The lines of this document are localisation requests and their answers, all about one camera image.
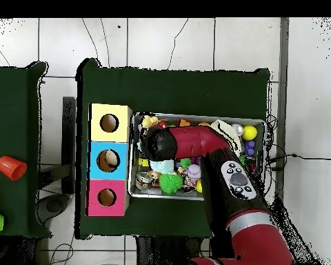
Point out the light blue muslin cloth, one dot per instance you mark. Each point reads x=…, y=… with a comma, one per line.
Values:
x=162, y=167

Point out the yellow plush duck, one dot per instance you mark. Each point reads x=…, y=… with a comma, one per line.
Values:
x=149, y=121

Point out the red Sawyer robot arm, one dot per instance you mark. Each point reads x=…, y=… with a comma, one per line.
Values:
x=198, y=140

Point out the wooden box with three holes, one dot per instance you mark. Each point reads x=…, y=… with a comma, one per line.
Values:
x=118, y=132

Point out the shallow mesh bin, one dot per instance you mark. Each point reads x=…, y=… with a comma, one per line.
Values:
x=194, y=194

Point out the orange toy building block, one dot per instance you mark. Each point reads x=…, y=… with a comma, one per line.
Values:
x=184, y=123

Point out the large green spiky ball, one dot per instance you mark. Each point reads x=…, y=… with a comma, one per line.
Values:
x=171, y=183

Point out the white toy baseball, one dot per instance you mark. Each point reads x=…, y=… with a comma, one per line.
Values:
x=194, y=172

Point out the dark green tablecloth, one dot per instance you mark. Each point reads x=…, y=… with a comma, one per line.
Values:
x=16, y=207
x=168, y=91

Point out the cream muslin cloth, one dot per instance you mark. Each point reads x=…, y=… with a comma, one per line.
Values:
x=223, y=128

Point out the purple toy building block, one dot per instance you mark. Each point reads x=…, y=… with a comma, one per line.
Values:
x=249, y=150

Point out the yellow ball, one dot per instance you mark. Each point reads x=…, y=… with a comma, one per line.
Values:
x=249, y=132

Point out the orange plastic cup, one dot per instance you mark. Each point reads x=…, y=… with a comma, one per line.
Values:
x=11, y=167

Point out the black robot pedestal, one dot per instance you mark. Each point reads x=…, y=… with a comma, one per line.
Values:
x=154, y=251

